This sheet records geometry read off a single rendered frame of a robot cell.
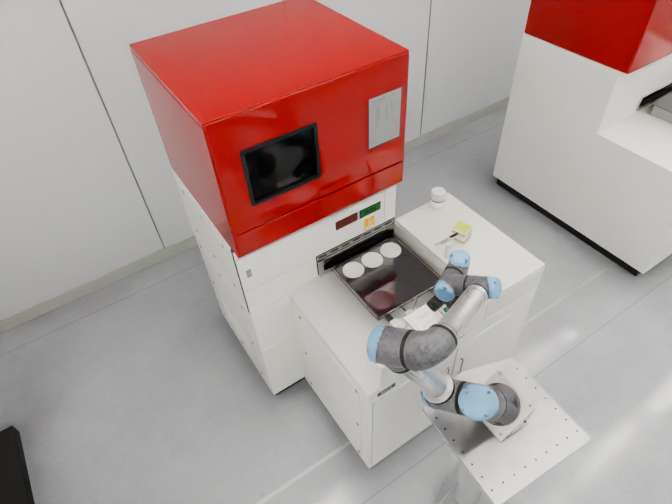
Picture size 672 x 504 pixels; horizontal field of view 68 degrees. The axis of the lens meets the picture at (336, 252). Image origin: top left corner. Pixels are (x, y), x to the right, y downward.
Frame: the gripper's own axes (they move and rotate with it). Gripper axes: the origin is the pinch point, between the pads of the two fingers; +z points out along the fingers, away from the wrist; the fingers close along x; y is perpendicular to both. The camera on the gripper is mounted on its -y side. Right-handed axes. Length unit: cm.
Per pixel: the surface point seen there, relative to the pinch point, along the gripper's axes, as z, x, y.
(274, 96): -87, 54, -36
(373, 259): 4.6, 46.8, -1.8
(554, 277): 94, 30, 137
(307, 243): -13, 58, -29
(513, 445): 12, -50, -11
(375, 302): 4.6, 25.7, -16.2
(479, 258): -2.0, 14.6, 32.9
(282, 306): 18, 58, -47
